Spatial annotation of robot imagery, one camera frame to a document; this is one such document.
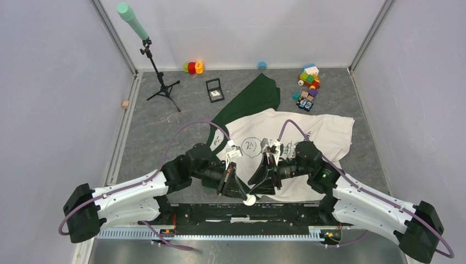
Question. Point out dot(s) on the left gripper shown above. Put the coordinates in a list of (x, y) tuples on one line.
[(232, 188)]

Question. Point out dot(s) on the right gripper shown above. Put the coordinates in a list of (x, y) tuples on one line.
[(265, 173)]

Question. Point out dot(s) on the white and green t-shirt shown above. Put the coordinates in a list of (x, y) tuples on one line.
[(252, 116)]

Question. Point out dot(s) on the black clear brooch case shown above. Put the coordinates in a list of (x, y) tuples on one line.
[(214, 90)]

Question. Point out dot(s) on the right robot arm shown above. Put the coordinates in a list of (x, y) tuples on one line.
[(416, 229)]

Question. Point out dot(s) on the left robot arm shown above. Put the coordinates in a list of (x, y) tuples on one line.
[(88, 211)]

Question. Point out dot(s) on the black blue patterned block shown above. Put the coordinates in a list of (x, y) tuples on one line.
[(305, 104)]

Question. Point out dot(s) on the teal cube block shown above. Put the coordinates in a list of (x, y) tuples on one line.
[(295, 96)]

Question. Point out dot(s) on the purple cube block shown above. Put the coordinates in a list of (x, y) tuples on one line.
[(313, 92)]

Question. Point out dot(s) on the colourful brick toy train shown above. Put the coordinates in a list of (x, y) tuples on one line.
[(310, 80)]

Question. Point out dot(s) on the black tripod stand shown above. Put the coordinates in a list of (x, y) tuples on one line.
[(165, 90)]

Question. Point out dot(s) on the blue cylinder toy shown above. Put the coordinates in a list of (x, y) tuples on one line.
[(262, 65)]

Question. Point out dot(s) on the white blue brick block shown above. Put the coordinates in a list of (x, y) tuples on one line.
[(311, 69)]

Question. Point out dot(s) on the red cylinder toy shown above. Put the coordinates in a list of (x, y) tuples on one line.
[(191, 67)]

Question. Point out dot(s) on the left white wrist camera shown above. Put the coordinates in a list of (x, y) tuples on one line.
[(232, 152)]

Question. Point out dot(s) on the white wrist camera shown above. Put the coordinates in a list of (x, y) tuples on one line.
[(232, 152), (272, 150)]

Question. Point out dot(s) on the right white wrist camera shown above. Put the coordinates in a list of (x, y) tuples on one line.
[(272, 150)]

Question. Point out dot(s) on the orange ring toy block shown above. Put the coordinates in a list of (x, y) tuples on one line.
[(199, 67)]

